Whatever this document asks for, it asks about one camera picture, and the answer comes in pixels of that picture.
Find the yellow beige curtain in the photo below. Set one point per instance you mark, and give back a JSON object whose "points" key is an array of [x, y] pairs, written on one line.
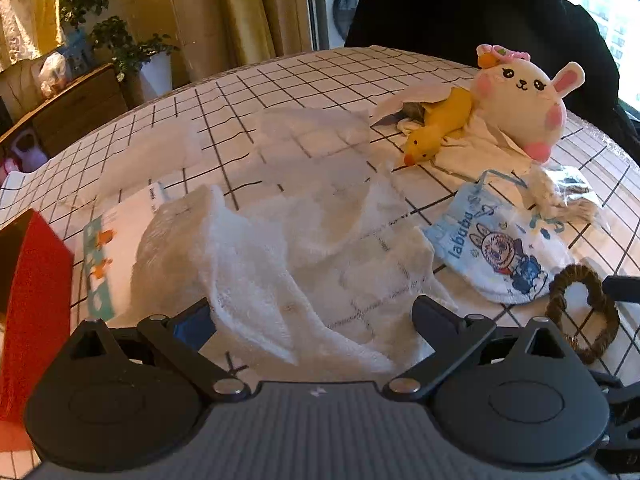
{"points": [[215, 35]]}

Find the hanging white patterned cloth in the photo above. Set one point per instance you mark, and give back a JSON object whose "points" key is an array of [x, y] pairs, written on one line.
{"points": [[29, 29]]}

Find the black and white grid tablecloth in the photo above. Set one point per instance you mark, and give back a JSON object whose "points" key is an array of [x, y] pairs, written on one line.
{"points": [[526, 407]]}

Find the potted green plant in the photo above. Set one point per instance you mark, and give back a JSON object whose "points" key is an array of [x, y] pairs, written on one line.
{"points": [[142, 66]]}

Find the wooden sideboard cabinet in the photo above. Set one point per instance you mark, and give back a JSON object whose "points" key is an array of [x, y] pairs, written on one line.
{"points": [[89, 102]]}

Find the brown hair scrunchie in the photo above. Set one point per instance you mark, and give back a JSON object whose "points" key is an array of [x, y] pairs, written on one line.
{"points": [[575, 293]]}

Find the white bunny plush toy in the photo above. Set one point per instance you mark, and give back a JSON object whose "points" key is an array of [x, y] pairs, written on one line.
{"points": [[518, 98]]}

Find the white teal tissue pack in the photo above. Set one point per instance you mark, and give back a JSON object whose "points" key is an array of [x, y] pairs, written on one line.
{"points": [[110, 245]]}

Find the purple kettlebell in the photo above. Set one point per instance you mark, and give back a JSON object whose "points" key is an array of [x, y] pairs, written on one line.
{"points": [[28, 150]]}

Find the black draped chair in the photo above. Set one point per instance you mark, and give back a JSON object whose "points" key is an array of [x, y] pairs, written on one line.
{"points": [[553, 32]]}

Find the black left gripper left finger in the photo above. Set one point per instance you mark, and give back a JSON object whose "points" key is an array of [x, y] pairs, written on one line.
{"points": [[176, 343]]}

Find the clear plastic packet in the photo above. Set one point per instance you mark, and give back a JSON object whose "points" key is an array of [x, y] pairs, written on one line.
{"points": [[563, 193]]}

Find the grey tea bag packet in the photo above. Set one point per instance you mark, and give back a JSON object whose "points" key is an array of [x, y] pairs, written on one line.
{"points": [[416, 111]]}

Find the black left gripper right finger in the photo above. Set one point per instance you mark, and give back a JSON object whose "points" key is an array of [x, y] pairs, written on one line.
{"points": [[455, 342]]}

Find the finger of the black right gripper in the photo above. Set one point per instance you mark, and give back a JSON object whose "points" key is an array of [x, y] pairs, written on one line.
{"points": [[622, 288]]}

